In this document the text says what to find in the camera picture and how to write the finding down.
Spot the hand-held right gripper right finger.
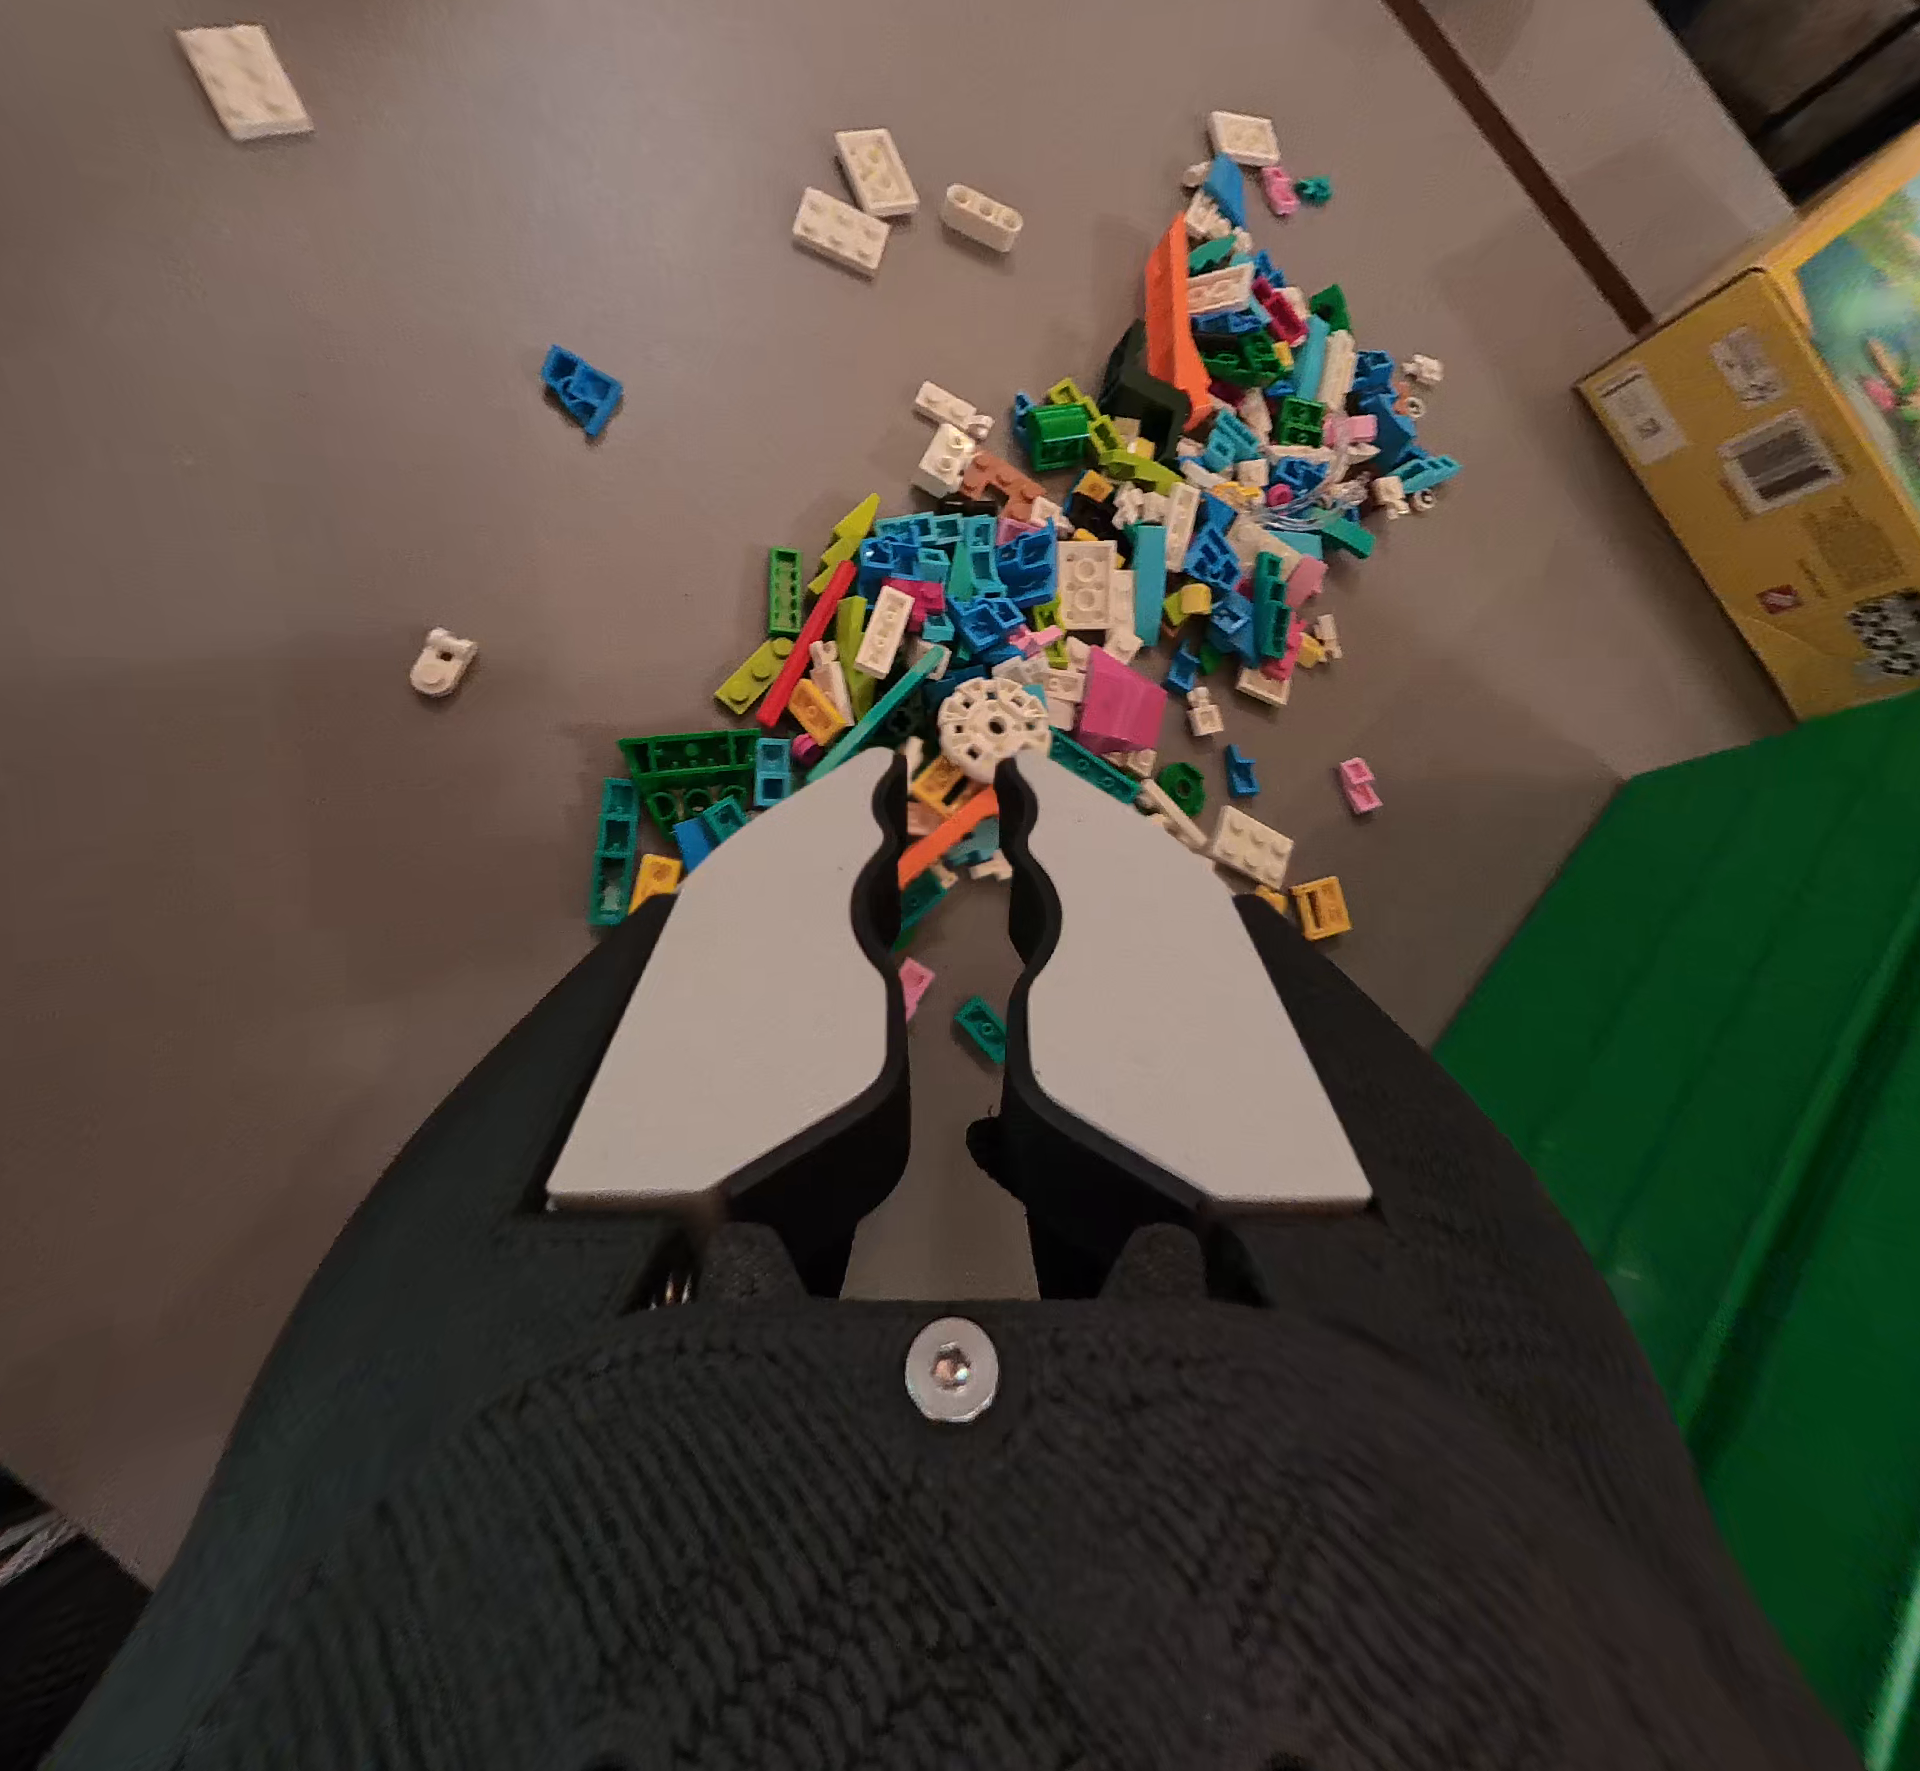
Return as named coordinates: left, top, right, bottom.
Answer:
left=967, top=755, right=1375, bottom=1299

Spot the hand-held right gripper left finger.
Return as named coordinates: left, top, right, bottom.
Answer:
left=542, top=747, right=914, bottom=1299

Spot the pile of colourful lego pieces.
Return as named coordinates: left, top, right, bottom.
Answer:
left=586, top=108, right=1463, bottom=1067

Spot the white long lego plate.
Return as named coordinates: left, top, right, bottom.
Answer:
left=788, top=186, right=892, bottom=280
left=832, top=128, right=922, bottom=222

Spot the yellow lego box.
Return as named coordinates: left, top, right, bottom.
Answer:
left=1574, top=128, right=1920, bottom=726

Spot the white wide lego plate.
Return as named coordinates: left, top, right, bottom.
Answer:
left=176, top=24, right=318, bottom=142

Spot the stack of green plastic bins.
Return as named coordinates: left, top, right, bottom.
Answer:
left=1433, top=692, right=1920, bottom=1771

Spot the blue lego bracket piece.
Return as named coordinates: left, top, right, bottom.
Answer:
left=538, top=343, right=626, bottom=437

